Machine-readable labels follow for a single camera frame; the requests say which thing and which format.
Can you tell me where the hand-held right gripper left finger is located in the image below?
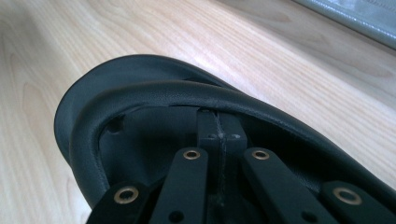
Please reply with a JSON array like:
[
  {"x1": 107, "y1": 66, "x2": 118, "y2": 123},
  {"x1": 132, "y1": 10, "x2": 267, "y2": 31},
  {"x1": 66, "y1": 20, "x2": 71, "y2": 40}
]
[{"x1": 196, "y1": 109, "x2": 223, "y2": 206}]

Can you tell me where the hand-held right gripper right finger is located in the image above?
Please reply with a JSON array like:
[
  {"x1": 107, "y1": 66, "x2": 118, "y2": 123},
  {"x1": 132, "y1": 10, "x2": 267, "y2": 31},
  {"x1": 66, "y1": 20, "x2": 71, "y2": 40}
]
[{"x1": 217, "y1": 112, "x2": 249, "y2": 206}]

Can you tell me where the metal shoe rack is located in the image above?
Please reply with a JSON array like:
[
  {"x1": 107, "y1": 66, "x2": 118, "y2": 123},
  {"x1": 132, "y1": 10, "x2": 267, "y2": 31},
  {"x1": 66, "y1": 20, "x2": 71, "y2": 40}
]
[{"x1": 292, "y1": 0, "x2": 396, "y2": 50}]

